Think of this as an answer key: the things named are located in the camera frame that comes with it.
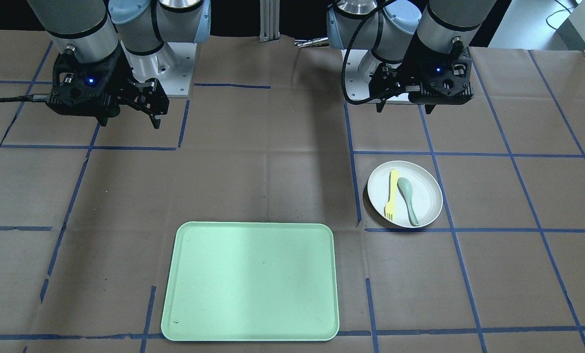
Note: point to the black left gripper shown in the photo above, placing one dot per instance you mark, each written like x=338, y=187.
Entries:
x=393, y=74

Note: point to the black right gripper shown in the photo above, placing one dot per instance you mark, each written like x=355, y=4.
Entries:
x=121, y=84

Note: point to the white round plate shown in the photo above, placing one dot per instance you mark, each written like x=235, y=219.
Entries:
x=427, y=194

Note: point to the yellow plastic fork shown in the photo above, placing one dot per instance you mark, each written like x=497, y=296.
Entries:
x=390, y=207

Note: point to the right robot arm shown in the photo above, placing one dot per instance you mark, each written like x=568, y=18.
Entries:
x=136, y=53

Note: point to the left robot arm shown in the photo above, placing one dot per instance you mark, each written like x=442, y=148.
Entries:
x=393, y=48

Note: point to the grey-green plastic spoon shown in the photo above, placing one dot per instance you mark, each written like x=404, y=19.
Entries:
x=406, y=189

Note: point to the light green tray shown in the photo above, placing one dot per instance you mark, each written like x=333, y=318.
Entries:
x=251, y=282

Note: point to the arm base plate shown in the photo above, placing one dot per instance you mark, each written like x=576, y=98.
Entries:
x=356, y=74
x=173, y=66

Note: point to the aluminium frame post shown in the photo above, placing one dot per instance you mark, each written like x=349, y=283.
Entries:
x=269, y=21

